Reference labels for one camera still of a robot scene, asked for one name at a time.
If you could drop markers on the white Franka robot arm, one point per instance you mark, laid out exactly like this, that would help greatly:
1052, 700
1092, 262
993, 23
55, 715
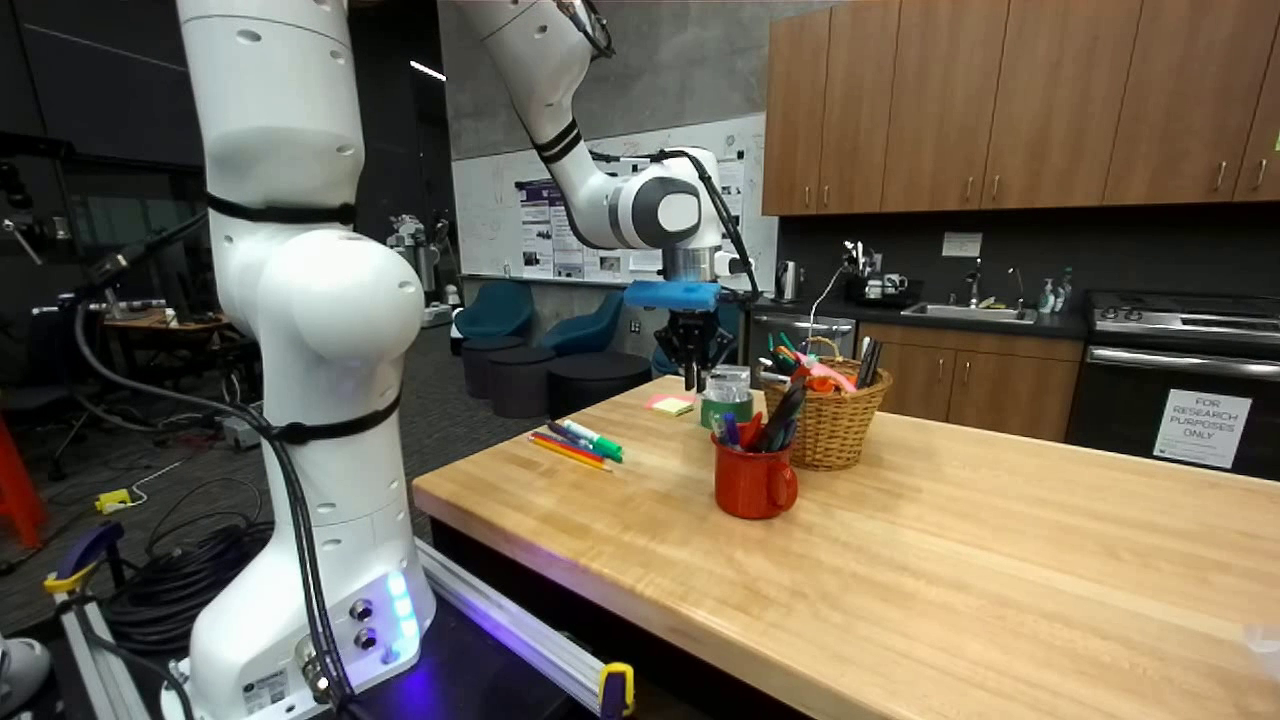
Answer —
323, 333

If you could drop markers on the countertop coffee machine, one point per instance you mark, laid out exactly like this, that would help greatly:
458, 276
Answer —
883, 287

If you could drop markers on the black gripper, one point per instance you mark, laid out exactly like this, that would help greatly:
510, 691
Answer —
695, 331

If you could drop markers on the wicker basket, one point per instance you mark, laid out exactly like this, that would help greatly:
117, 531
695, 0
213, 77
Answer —
834, 424

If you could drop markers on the stainless steel dishwasher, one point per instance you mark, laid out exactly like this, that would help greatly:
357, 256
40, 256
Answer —
801, 333

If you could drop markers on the white wall plate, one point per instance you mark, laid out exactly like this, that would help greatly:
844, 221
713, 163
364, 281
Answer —
961, 244

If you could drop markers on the stainless steel oven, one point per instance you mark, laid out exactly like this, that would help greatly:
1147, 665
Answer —
1175, 348

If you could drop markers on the red floor object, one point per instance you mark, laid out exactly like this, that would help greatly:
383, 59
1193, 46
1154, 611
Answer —
18, 487

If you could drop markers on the wide wooden lower cabinet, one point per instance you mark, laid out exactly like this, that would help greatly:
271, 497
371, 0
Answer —
975, 384

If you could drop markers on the chrome faucet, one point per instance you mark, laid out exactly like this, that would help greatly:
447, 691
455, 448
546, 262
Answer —
977, 287

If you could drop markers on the orange plastic object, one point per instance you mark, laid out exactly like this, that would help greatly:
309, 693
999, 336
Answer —
828, 376

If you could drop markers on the steel canister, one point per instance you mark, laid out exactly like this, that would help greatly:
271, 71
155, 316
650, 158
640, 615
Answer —
789, 281

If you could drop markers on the printed research poster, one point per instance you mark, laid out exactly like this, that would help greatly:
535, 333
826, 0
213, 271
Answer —
535, 243

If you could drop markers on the blue yellow rail clamp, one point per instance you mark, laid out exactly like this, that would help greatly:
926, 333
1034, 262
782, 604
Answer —
613, 691

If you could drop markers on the aluminium frame rail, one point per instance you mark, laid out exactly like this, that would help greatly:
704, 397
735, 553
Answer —
521, 624

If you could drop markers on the red mug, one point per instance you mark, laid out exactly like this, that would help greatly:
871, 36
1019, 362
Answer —
750, 481

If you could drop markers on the black ottoman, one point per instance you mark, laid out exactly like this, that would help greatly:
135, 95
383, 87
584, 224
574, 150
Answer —
504, 376
597, 382

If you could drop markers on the steel kitchen sink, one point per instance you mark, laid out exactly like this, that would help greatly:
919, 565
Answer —
971, 315

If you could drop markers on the red marker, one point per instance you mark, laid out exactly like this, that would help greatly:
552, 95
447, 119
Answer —
564, 442

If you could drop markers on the yellow sticky note pad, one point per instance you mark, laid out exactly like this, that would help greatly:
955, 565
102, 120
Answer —
674, 404

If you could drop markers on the white paper sign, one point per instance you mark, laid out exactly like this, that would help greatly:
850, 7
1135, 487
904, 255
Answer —
1201, 429

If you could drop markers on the white poster board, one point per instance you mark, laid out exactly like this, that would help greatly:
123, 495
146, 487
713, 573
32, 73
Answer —
485, 224

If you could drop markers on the wooden upper cabinets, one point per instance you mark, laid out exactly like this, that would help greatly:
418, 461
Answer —
1015, 103

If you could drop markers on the blue pen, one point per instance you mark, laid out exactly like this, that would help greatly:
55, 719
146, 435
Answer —
724, 429

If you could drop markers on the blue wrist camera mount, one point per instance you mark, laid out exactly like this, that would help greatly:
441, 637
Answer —
674, 292

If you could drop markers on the green white marker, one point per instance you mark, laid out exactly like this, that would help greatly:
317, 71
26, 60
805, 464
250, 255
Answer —
595, 442

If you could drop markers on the black kitchen countertop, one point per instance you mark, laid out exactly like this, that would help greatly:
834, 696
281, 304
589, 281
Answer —
1063, 327

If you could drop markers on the black silver marker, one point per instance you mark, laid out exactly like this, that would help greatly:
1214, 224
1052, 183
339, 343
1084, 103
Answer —
871, 362

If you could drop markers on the orange marker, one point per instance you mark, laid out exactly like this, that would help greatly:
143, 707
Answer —
560, 448

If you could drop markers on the teal lounge chair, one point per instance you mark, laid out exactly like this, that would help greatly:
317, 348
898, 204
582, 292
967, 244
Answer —
662, 357
496, 316
582, 331

